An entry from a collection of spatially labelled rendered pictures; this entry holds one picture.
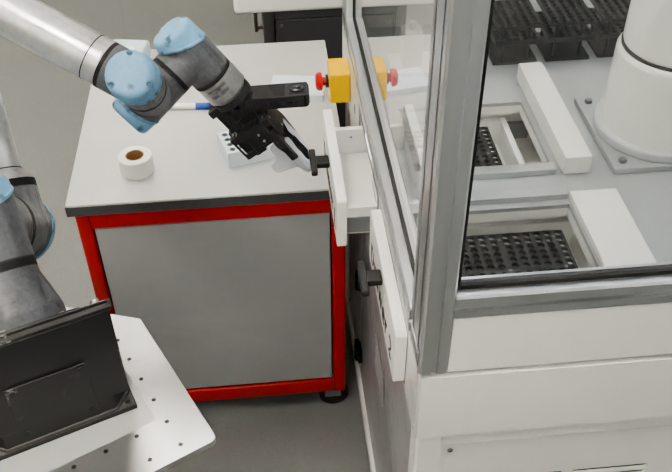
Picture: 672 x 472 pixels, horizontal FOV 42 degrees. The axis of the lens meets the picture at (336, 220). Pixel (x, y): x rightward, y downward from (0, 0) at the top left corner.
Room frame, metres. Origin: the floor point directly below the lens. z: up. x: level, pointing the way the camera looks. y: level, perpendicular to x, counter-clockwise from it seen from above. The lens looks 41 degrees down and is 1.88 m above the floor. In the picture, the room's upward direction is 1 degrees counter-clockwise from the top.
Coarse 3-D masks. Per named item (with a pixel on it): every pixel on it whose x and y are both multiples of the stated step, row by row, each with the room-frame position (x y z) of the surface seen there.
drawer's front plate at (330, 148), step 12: (324, 120) 1.41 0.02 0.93; (324, 132) 1.41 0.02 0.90; (336, 144) 1.33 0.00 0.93; (336, 156) 1.29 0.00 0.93; (336, 168) 1.26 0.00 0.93; (336, 180) 1.22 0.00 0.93; (336, 192) 1.19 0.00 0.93; (336, 204) 1.17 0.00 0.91; (336, 216) 1.17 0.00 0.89; (336, 228) 1.18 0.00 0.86; (336, 240) 1.18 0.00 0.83
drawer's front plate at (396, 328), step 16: (384, 240) 1.06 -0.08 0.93; (384, 256) 1.02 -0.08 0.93; (384, 272) 0.99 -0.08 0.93; (384, 288) 0.97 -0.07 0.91; (384, 304) 0.96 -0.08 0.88; (400, 304) 0.92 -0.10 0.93; (384, 320) 0.96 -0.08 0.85; (400, 320) 0.88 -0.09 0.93; (384, 336) 0.95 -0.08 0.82; (400, 336) 0.86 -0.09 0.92; (400, 352) 0.86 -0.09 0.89; (400, 368) 0.86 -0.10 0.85
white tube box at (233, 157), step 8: (224, 136) 1.56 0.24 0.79; (224, 144) 1.52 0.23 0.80; (232, 144) 1.52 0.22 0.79; (224, 152) 1.51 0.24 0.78; (232, 152) 1.49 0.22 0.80; (240, 152) 1.49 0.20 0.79; (264, 152) 1.51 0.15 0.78; (272, 152) 1.52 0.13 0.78; (232, 160) 1.48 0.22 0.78; (240, 160) 1.49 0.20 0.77; (248, 160) 1.50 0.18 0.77; (256, 160) 1.50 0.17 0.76
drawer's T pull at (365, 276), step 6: (360, 264) 1.02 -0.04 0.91; (360, 270) 1.01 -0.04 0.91; (366, 270) 1.01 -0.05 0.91; (372, 270) 1.01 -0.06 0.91; (378, 270) 1.01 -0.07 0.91; (360, 276) 0.99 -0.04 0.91; (366, 276) 1.00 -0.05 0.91; (372, 276) 1.00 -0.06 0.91; (378, 276) 1.00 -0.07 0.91; (360, 282) 0.98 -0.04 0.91; (366, 282) 0.98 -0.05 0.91; (372, 282) 0.98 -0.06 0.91; (378, 282) 0.99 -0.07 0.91; (360, 288) 0.98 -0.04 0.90; (366, 288) 0.97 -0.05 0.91; (366, 294) 0.96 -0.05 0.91
